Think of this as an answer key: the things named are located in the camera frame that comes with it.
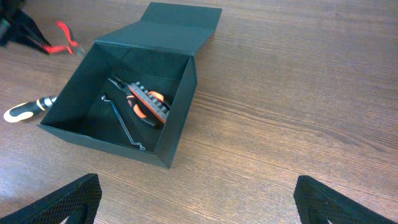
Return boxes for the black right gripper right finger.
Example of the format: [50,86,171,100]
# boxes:
[294,175,396,224]

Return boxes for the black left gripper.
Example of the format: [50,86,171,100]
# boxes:
[1,0,51,55]

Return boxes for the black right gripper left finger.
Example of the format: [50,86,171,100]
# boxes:
[1,174,102,224]

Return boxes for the red handled cutting pliers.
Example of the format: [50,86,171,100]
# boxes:
[40,21,85,56]

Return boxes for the silver ring wrench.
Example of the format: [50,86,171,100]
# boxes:
[101,95,146,151]

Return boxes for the orange black needle-nose pliers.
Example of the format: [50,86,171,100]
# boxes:
[108,75,171,128]

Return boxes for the orange socket bit rail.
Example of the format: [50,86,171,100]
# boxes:
[128,83,167,124]

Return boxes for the yellow black screwdriver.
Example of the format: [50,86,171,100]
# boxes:
[3,96,57,123]

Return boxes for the black open gift box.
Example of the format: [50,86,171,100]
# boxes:
[40,2,221,167]

